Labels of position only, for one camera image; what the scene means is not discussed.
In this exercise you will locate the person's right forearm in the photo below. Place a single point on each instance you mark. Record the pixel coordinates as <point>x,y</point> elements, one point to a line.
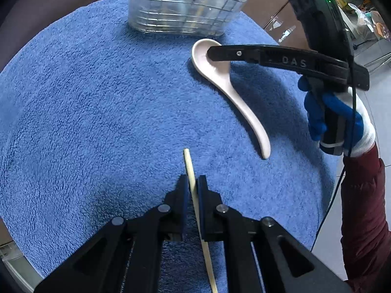
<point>366,219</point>

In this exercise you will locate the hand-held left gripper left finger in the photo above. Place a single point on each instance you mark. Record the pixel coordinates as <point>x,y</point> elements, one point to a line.
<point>184,207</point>

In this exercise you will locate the pink ceramic spoon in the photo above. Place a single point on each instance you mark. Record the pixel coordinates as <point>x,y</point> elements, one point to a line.
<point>241,106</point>

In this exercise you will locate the patterned cloth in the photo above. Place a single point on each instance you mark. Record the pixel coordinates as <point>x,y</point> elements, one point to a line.
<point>381,24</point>

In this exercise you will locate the white plastic bag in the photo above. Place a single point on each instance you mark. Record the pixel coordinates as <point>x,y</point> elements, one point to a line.
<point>365,21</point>

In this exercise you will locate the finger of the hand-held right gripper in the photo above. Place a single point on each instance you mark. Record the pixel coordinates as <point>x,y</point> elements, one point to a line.
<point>235,53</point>

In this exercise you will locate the person's right hand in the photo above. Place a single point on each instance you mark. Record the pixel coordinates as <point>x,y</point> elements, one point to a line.
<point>363,128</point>

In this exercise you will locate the blue fluffy mat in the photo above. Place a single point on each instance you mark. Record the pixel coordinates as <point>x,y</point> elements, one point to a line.
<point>91,113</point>

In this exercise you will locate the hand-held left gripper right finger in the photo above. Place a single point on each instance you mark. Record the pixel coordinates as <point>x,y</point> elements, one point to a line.
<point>201,195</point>

